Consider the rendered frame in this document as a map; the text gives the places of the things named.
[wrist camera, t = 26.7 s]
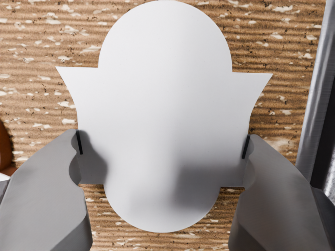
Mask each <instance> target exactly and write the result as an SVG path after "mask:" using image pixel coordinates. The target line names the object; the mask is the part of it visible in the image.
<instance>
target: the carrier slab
mask: <svg viewBox="0 0 335 251"><path fill-rule="evenodd" d="M152 1H158V0H0V120H1V122H2V124H3V125H4V127H5V129H6V131H7V133H8V136H9V139H10V142H11V148H12V160H11V166H12V167H15V168H17V169H18V168H19V167H20V166H21V165H22V164H23V163H24V162H25V161H26V160H28V159H29V158H30V157H31V156H32V155H33V154H35V153H36V152H37V151H39V150H40V149H41V148H43V147H44V146H46V145H47V144H48V143H50V142H51V141H53V140H54V139H55V138H57V137H58V136H60V135H61V134H62V133H64V132H65V131H67V130H68V129H78V117H77V110H76V107H75V104H74V101H73V99H72V96H71V94H70V92H69V90H68V88H67V86H66V84H65V82H64V81H63V79H62V77H61V75H60V74H59V72H58V70H57V69H56V67H86V68H98V64H99V56H100V52H101V48H102V45H103V42H104V40H105V38H106V36H107V34H108V32H109V31H110V29H111V28H112V27H113V25H114V24H115V23H116V22H117V21H118V20H119V19H120V18H121V17H122V16H123V15H124V14H126V13H127V12H128V11H130V10H132V9H133V8H135V7H137V6H139V5H142V4H144V3H148V2H152ZM173 1H178V2H183V3H185V4H188V5H191V6H193V7H195V8H197V9H198V10H200V11H202V12H203V13H205V14H206V15H207V16H208V17H210V18H211V20H212V21H213V22H214V23H215V24H216V25H217V26H218V28H219V29H220V31H221V32H222V34H223V35H224V37H225V40H226V42H227V44H228V47H229V50H230V55H231V61H232V72H237V73H267V74H273V75H272V77H271V78H270V80H269V81H268V83H267V84H266V86H265V87H264V89H263V91H262V92H261V94H260V96H259V98H258V99H257V101H256V103H255V105H254V108H253V110H252V113H251V116H250V121H249V129H248V134H256V135H258V136H260V137H261V138H262V139H263V140H265V141H266V142H267V143H268V144H269V145H271V146H272V147H273V148H274V149H276V150H277V151H278V152H279V153H280V154H282V155H283V156H284V157H285V158H287V159H288V160H289V161H290V162H291V163H292V164H293V165H294V166H295V164H296V158H297V153H298V148H299V143H300V137H301V132H302V127H303V122H304V116H305V111H306V106H307V101H308V95H309V90H310V85H311V80H312V74H313V69H314V64H315V58H316V53H317V48H318V43H319V37H320V32H321V27H322V22H323V17H324V12H325V6H326V1H327V0H173ZM78 187H80V188H82V189H83V191H84V195H85V199H86V204H87V209H88V214H89V218H90V224H91V231H92V238H93V244H92V247H91V249H90V250H89V251H230V250H229V247H228V241H229V236H230V230H231V225H232V221H233V218H234V214H235V211H236V207H237V203H238V200H239V196H240V194H241V193H242V192H244V191H245V188H244V187H220V191H219V195H218V197H217V200H216V202H215V204H214V205H213V207H212V208H211V210H210V211H209V212H208V213H207V214H206V215H205V216H204V217H203V218H202V219H201V220H199V221H198V222H197V223H195V224H193V225H191V226H190V227H187V228H185V229H182V230H179V231H175V232H168V233H156V232H149V231H145V230H142V229H139V228H137V227H135V226H132V225H131V224H129V223H127V222H126V221H125V220H123V219H122V218H121V217H120V216H119V215H118V214H117V213H116V212H115V211H114V209H113V208H112V207H111V205H110V203H109V201H108V199H107V197H106V194H105V190H104V185H103V184H78Z"/></svg>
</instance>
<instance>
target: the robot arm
mask: <svg viewBox="0 0 335 251"><path fill-rule="evenodd" d="M82 154H83V151H82V145H81V140H80V134H79V129H68V130H67V131H65V132H64V133H62V134H61V135H60V136H58V137H57V138H55V139H54V140H53V141H51V142H50V143H48V144H47V145H46V146H44V147H43V148H41V149H40V150H39V151H37V152H36V153H35V154H33V155H32V156H31V157H30V158H29V159H28V160H26V161H25V162H24V163H23V164H22V165H21V166H20V167H19V168H18V169H17V170H16V172H15V173H14V174H13V175H12V176H11V177H10V178H9V179H8V180H4V181H0V251H89V250H90V249H91V247H92V244H93V238H92V231H91V224H90V218H89V214H88V209H87V204H86V199H85V195H84V191H83V189H82V188H80V187H78V184H79V183H80V181H81V179H82V176H81V172H80V167H79V162H78V159H79V157H80V155H82ZM242 159H244V161H245V163H246V164H247V165H246V168H245V172H244V176H243V179H242V184H243V186H244V188H245V191H244V192H242V193H241V194H240V196H239V200H238V203H237V207H236V211H235V214H234V218H233V221H232V225H231V230H230V236H229V241H228V247H229V250H230V251H335V205H334V204H333V203H332V202H331V200H330V199H329V198H328V197H327V195H326V194H325V193H324V192H323V191H322V189H318V188H314V187H312V186H311V185H310V183H309V182H308V181H307V180H306V178H305V177H304V176H303V175H302V174H301V172H300V171H299V170H298V169H297V168H296V167H295V166H294V165H293V164H292V163H291V162H290V161H289V160H288V159H287V158H285V157H284V156H283V155H282V154H280V153H279V152H278V151H277V150H276V149H274V148H273V147H272V146H271V145H269V144H268V143H267V142H266V141H265V140H263V139H262V138H261V137H260V136H258V135H256V134H247V138H246V142H245V146H244V150H243V155H242Z"/></svg>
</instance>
